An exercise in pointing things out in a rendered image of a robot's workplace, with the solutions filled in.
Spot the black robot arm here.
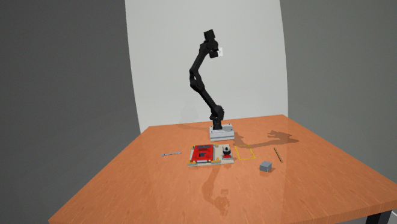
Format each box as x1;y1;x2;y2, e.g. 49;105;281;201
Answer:
189;29;224;130

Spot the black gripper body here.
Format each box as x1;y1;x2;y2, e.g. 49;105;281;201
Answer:
209;49;218;58

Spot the black and grey wheel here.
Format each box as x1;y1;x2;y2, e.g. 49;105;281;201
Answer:
223;149;231;155

